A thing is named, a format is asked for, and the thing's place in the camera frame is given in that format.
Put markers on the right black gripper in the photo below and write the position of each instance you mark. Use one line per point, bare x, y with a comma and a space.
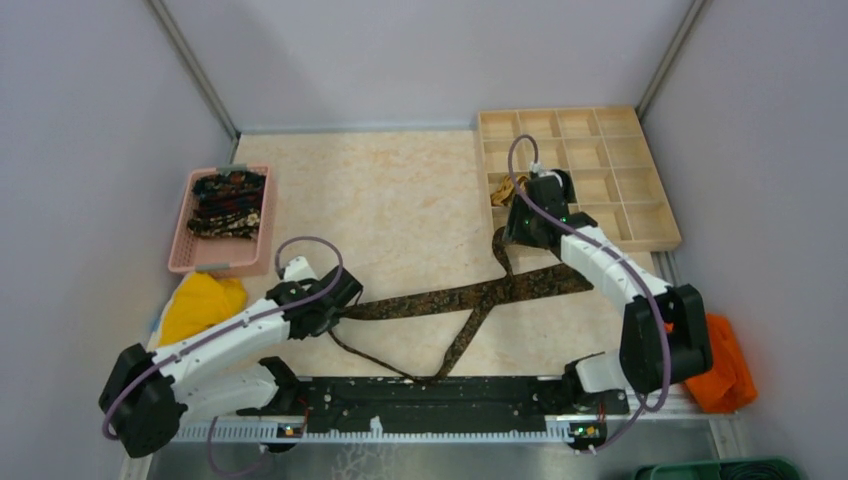
513, 230

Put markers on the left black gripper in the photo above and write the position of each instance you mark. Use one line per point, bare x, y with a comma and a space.
335, 319

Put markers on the dark brown patterned tie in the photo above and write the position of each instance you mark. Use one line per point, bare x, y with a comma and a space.
478, 299

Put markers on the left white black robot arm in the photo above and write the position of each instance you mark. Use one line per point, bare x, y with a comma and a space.
150, 395

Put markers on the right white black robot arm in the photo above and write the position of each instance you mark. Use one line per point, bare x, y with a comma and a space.
664, 337

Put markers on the pile of patterned ties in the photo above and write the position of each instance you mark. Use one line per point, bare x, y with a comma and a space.
229, 205

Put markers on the rolled yellow patterned tie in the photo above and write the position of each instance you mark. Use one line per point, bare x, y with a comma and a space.
503, 192

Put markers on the wooden compartment tray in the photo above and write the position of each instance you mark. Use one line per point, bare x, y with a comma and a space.
604, 151

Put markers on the yellow white cloth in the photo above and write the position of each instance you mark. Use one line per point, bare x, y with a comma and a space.
199, 303

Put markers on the pink plastic basket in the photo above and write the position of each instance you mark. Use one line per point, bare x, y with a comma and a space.
227, 257

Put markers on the orange cloth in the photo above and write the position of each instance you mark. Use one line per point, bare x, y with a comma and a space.
728, 386

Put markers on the green bin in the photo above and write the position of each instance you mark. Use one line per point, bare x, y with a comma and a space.
744, 468

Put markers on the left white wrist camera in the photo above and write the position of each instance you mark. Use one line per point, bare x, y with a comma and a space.
297, 270

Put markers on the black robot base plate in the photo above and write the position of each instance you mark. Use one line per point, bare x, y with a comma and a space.
455, 405

